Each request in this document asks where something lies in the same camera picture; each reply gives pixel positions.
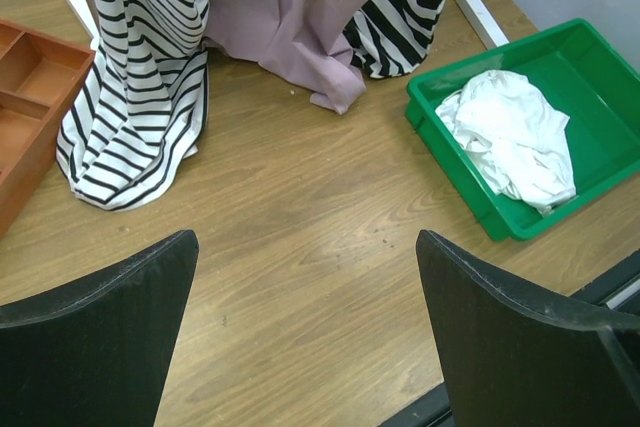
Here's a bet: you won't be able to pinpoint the white garment in tray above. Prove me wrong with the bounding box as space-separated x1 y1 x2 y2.
435 70 577 215

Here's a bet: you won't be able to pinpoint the brown compartment organizer tray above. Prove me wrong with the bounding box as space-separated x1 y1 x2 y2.
1 19 94 234

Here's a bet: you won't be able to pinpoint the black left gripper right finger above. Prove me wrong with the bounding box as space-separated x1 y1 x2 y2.
416 230 639 426

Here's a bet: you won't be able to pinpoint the wide striped black white top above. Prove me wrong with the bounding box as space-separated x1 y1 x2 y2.
343 0 446 79

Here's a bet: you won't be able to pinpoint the green plastic tray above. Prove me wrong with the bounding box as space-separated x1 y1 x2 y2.
406 19 639 241

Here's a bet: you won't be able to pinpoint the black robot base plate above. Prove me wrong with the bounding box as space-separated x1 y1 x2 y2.
379 251 640 427

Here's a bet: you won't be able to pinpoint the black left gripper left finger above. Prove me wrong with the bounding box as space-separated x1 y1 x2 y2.
1 230 199 426

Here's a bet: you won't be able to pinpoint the white rack base rail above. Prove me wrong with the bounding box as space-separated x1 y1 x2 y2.
455 0 509 49

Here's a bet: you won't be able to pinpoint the mauve tank top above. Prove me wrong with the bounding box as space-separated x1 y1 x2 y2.
205 0 368 114

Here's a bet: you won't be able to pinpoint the thin striped white tank top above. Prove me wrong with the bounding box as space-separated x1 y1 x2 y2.
56 0 209 211

